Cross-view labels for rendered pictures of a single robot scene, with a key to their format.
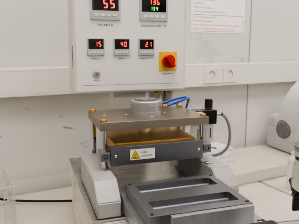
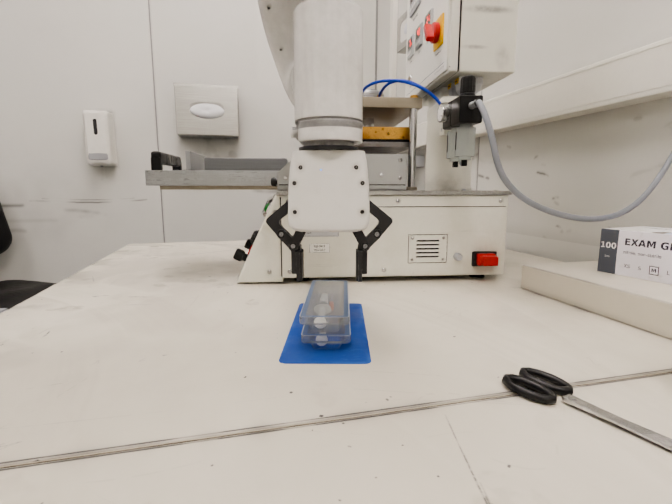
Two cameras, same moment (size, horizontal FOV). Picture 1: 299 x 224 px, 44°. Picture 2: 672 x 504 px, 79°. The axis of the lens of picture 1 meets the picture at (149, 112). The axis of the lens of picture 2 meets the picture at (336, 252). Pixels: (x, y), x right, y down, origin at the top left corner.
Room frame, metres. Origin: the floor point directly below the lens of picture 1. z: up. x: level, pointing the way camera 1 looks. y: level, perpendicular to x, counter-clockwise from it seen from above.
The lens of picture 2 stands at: (1.09, -0.94, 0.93)
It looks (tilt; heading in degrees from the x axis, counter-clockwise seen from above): 9 degrees down; 103
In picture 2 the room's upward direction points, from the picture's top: straight up
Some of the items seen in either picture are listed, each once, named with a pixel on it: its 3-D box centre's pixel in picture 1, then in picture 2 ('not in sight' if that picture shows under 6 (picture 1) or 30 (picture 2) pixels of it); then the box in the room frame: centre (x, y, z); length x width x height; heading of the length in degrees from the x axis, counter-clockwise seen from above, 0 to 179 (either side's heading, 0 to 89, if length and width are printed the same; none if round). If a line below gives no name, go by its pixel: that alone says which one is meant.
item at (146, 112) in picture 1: (149, 120); (381, 120); (0.97, 0.00, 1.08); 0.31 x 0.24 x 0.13; 108
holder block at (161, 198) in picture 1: (184, 198); (251, 166); (0.69, -0.07, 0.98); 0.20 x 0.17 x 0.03; 108
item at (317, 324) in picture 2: not in sight; (327, 303); (0.96, -0.43, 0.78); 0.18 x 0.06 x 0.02; 102
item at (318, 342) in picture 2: not in sight; (328, 319); (0.96, -0.43, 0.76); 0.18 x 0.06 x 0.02; 102
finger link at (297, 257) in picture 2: not in sight; (290, 254); (0.91, -0.44, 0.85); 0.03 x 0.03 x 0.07; 12
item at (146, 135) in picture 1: (148, 130); (366, 129); (0.94, 0.00, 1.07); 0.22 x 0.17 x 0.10; 108
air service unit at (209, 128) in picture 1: (201, 122); (457, 124); (1.13, -0.16, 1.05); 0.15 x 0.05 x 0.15; 108
